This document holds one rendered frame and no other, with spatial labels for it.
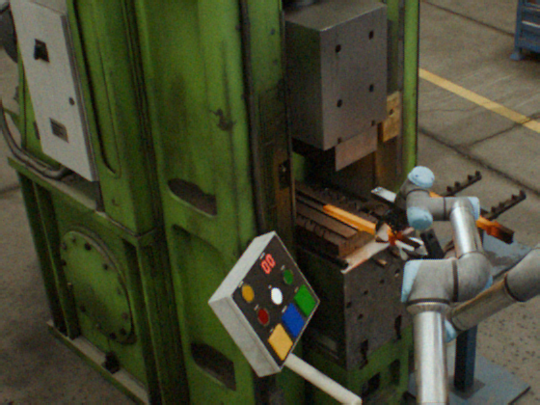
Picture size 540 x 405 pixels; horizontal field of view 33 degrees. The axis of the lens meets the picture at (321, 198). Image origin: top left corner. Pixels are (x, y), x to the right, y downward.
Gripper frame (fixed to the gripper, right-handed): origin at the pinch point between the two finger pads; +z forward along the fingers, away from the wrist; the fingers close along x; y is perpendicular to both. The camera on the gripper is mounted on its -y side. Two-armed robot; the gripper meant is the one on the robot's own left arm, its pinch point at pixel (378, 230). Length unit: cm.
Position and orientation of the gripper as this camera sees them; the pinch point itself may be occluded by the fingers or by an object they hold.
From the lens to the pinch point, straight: 309.3
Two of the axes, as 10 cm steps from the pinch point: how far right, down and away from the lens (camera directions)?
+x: 7.0, -3.9, 5.9
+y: 6.4, 7.2, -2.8
